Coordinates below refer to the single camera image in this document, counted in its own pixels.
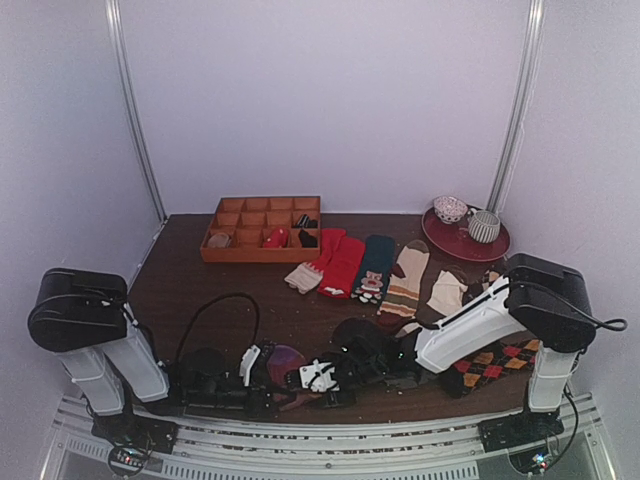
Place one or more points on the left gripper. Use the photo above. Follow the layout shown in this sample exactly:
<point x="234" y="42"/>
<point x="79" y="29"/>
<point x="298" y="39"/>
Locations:
<point x="257" y="408"/>

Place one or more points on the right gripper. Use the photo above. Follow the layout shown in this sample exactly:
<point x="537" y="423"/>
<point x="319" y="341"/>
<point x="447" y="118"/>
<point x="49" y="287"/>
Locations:
<point x="332" y="395"/>

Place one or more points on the magenta purple ribbed sock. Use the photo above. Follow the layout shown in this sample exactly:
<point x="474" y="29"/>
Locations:
<point x="284" y="360"/>

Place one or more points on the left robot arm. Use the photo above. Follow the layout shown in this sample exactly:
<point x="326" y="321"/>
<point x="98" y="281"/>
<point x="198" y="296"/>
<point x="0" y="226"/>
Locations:
<point x="85" y="319"/>

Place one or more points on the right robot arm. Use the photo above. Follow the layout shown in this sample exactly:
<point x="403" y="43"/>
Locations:
<point x="545" y="299"/>

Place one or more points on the cream red-trim sock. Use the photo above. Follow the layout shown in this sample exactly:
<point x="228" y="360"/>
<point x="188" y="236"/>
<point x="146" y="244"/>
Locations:
<point x="304" y="278"/>

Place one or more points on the argyle black orange sock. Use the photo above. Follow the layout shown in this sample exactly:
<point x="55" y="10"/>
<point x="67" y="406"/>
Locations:
<point x="487" y="366"/>

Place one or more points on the red long sock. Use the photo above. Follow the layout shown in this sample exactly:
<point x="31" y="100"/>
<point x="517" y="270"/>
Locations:
<point x="343" y="265"/>

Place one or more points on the green reindeer sock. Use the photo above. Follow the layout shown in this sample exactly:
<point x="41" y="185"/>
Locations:
<point x="372" y="278"/>

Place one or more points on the cream brown short sock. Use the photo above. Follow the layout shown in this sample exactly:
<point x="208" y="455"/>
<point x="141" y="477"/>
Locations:
<point x="447" y="294"/>

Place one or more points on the black rolled sock in tray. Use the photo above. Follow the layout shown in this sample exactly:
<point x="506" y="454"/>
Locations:
<point x="307" y="240"/>

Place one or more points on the cream striped sock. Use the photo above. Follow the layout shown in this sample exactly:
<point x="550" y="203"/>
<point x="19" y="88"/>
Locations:
<point x="401" y="301"/>

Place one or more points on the red rolled sock in tray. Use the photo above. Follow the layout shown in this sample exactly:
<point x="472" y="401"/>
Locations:
<point x="276" y="239"/>

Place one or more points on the black striped sock in tray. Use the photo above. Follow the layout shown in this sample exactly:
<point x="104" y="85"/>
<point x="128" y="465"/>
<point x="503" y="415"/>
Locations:
<point x="306" y="222"/>

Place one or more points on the beige sock in tray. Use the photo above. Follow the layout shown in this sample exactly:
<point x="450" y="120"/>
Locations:
<point x="219" y="240"/>

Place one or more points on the wooden divided organizer tray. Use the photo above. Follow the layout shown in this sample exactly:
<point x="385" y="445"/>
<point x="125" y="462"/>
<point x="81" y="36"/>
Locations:
<point x="248" y="220"/>

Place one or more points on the argyle beige brown sock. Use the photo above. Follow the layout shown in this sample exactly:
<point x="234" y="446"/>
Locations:
<point x="480" y="286"/>

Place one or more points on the red round tray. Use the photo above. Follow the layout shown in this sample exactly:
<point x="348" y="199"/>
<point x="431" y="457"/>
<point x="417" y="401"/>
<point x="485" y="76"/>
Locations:
<point x="454" y="239"/>

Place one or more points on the patterned white red bowl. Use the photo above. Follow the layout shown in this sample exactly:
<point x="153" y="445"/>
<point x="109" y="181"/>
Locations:
<point x="449" y="209"/>

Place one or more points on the striped grey cup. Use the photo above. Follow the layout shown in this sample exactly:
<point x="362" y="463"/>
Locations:
<point x="483" y="226"/>

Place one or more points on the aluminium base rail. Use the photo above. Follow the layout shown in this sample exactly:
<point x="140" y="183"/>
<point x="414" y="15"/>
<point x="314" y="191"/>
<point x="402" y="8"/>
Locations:
<point x="229" y="449"/>

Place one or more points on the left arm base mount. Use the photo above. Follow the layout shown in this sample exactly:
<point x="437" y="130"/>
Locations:
<point x="141" y="433"/>

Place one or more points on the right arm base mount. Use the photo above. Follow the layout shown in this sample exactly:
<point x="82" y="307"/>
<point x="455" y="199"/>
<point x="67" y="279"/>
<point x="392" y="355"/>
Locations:
<point x="519" y="429"/>

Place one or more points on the right aluminium frame post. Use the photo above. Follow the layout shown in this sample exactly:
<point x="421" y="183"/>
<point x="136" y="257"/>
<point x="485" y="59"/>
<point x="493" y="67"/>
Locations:
<point x="525" y="86"/>

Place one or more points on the aluminium frame post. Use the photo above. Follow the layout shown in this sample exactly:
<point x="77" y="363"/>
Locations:
<point x="117" y="38"/>
<point x="525" y="86"/>

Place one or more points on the left aluminium frame post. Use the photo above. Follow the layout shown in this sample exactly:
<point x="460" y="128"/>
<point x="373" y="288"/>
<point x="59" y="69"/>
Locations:
<point x="117" y="38"/>

